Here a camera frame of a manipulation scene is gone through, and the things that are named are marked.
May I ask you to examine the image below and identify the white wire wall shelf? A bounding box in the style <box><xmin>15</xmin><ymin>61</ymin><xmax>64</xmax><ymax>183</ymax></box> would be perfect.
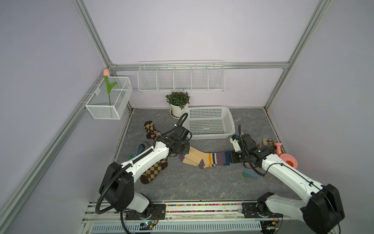
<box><xmin>137</xmin><ymin>60</ymin><xmax>226</xmax><ymax>93</ymax></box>

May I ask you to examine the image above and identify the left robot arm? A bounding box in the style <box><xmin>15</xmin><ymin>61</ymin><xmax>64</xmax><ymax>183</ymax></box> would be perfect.
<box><xmin>95</xmin><ymin>113</ymin><xmax>192</xmax><ymax>218</ymax></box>

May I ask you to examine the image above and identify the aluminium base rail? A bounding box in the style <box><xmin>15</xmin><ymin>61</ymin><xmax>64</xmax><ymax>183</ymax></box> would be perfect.
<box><xmin>83</xmin><ymin>199</ymin><xmax>328</xmax><ymax>224</ymax></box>

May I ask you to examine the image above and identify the pink artificial tulip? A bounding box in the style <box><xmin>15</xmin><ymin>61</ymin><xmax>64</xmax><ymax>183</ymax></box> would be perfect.
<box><xmin>103</xmin><ymin>68</ymin><xmax>117</xmax><ymax>106</ymax></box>

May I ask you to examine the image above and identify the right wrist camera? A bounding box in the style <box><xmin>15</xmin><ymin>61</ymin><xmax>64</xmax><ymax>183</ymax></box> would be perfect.
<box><xmin>230</xmin><ymin>138</ymin><xmax>242</xmax><ymax>152</ymax></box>

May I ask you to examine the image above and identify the white plastic perforated basket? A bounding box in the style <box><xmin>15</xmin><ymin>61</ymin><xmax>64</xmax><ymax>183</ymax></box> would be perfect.
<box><xmin>183</xmin><ymin>106</ymin><xmax>235</xmax><ymax>140</ymax></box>

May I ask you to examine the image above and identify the white mesh wall box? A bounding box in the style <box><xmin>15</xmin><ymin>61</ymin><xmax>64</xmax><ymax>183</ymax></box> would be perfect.
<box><xmin>85</xmin><ymin>77</ymin><xmax>133</xmax><ymax>120</ymax></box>

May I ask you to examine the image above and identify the potted green plant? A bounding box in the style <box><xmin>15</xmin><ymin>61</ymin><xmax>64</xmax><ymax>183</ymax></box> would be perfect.
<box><xmin>166</xmin><ymin>92</ymin><xmax>190</xmax><ymax>118</ymax></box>

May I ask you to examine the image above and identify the striped beige purple sock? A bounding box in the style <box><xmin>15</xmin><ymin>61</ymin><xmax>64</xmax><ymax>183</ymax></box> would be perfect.
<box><xmin>197</xmin><ymin>151</ymin><xmax>231</xmax><ymax>169</ymax></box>
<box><xmin>178</xmin><ymin>147</ymin><xmax>205</xmax><ymax>169</ymax></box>

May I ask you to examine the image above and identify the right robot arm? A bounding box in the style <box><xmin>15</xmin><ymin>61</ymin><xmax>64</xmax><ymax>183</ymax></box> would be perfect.
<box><xmin>230</xmin><ymin>133</ymin><xmax>345</xmax><ymax>234</ymax></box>

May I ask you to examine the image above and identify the dark brown argyle sock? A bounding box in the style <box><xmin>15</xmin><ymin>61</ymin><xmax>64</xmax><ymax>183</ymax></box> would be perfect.
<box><xmin>140</xmin><ymin>158</ymin><xmax>168</xmax><ymax>184</ymax></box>
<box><xmin>144</xmin><ymin>121</ymin><xmax>161</xmax><ymax>139</ymax></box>

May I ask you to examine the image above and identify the pink watering can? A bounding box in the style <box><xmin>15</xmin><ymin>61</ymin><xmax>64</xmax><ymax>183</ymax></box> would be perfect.
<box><xmin>274</xmin><ymin>143</ymin><xmax>298</xmax><ymax>169</ymax></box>

